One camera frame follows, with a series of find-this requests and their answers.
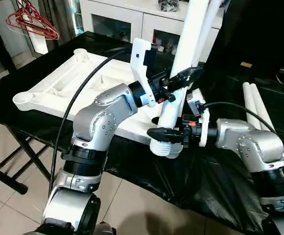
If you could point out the white plastic table leg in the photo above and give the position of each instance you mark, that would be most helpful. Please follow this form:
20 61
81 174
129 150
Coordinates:
213 19
188 39
251 103
263 105

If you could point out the white plastic table top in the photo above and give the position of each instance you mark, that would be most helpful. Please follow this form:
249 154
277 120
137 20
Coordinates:
73 78

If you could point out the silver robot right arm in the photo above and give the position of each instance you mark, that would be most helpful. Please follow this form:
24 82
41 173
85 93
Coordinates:
254 147

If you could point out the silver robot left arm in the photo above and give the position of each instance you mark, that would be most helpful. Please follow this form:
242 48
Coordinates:
103 117

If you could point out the black plastic mat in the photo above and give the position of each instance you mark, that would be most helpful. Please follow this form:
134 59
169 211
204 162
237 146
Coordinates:
220 176

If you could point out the small brown cardboard piece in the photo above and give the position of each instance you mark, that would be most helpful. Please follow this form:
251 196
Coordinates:
246 64

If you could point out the white glass-door cabinet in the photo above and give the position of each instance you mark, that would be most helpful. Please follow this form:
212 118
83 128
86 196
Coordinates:
132 19

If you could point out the dark patterned jar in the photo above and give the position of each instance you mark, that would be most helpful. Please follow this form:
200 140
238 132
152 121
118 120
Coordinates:
168 5

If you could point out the grey curtain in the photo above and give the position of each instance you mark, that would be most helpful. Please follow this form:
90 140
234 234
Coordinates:
59 19

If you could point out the black folding table frame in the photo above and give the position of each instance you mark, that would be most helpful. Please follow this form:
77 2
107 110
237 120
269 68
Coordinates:
14 161

